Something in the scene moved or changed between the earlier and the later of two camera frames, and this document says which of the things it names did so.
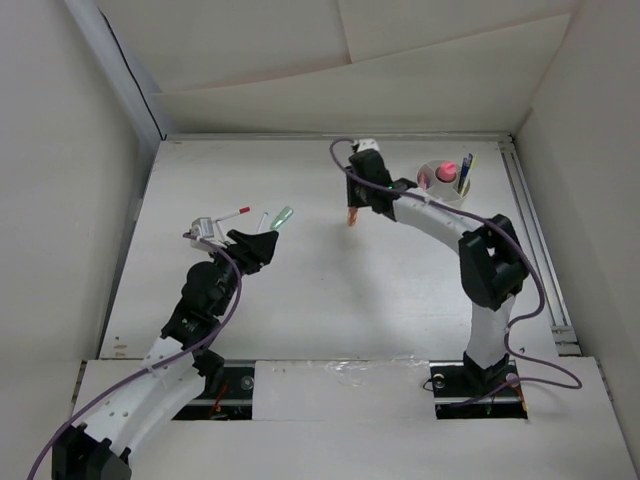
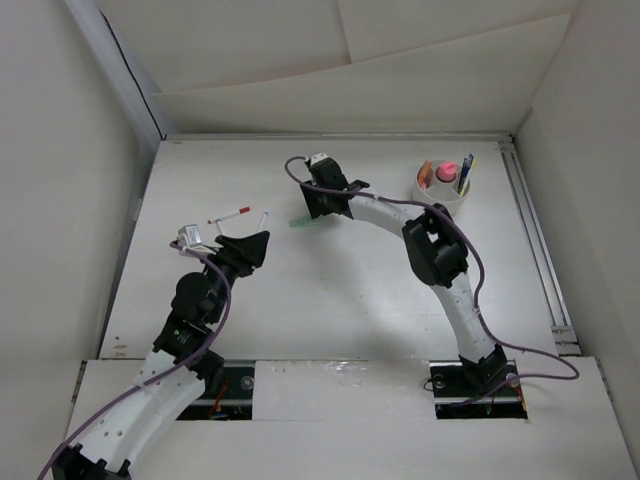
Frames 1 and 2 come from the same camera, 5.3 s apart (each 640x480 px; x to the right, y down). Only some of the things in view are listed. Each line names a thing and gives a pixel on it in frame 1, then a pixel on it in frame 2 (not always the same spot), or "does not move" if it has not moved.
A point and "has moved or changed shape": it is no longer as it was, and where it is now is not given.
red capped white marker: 233,213 does not move
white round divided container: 448,192 does not move
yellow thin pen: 468,175 does not move
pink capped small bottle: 447,171 does not move
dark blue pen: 466,166 does not move
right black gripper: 354,199 -> 315,208
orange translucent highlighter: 352,214 has moved or changed shape
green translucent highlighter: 282,218 -> 303,222
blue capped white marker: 262,221 does not move
